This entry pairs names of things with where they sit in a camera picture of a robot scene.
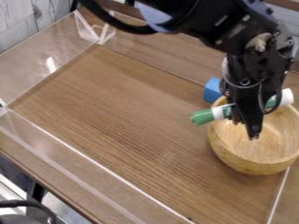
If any clear acrylic tray wall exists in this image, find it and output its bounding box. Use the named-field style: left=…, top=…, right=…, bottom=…
left=0, top=10, right=299, bottom=224

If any black cable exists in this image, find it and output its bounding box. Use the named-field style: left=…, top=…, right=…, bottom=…
left=79, top=0, right=157, bottom=36

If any blue foam block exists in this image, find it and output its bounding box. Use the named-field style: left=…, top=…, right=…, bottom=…
left=203, top=77, right=223, bottom=103

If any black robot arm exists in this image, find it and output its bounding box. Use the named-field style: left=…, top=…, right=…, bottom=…
left=137, top=0, right=296, bottom=139

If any black metal stand base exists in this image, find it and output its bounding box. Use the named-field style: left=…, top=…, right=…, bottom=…
left=0, top=199, right=67, bottom=224

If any green Expo marker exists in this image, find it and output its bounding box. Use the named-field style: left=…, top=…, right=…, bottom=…
left=191, top=88, right=296, bottom=125

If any brown wooden bowl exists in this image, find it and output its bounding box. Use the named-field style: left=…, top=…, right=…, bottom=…
left=207, top=105, right=299, bottom=175

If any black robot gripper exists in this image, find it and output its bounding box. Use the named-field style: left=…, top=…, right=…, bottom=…
left=221, top=65, right=285, bottom=140

